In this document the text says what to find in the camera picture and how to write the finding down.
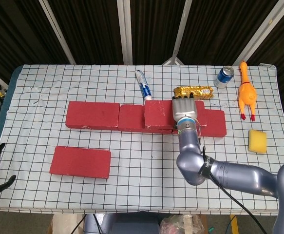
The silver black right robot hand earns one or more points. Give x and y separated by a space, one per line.
184 108

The red brick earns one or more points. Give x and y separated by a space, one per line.
130 117
158 113
214 124
93 114
81 162

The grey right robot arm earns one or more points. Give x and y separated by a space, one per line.
189 156

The gold foil snack packet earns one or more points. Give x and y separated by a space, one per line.
200 91

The white blue toothpaste tube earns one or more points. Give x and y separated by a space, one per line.
145 89

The blue soda can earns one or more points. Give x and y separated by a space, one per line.
224 78

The orange rubber chicken toy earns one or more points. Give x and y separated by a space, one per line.
246 95

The yellow sponge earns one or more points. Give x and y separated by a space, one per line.
257 141

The white black checkered tablecloth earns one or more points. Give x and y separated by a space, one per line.
137 175

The clear plastic bag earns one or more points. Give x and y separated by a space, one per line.
180 224

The white metal frame post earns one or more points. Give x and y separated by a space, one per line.
180 31
261 31
125 31
59 34

